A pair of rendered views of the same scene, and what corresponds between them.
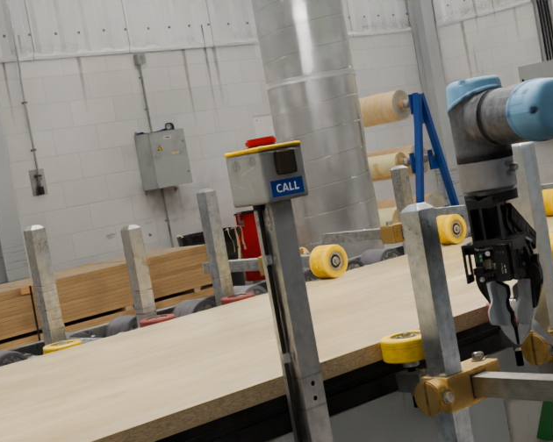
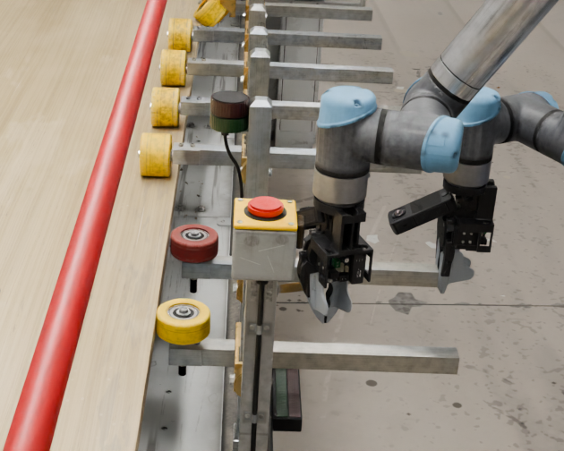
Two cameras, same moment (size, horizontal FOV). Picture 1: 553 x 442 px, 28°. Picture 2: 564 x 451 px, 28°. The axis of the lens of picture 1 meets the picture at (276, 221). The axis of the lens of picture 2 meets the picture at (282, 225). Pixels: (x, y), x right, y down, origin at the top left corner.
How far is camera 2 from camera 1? 1.26 m
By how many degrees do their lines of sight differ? 56
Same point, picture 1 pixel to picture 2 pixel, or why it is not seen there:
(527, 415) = not seen: hidden behind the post
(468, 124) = (360, 146)
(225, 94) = not seen: outside the picture
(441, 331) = not seen: hidden behind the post
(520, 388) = (323, 361)
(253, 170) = (280, 248)
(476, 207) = (350, 221)
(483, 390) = (279, 362)
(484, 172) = (358, 187)
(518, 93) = (437, 134)
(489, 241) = (354, 251)
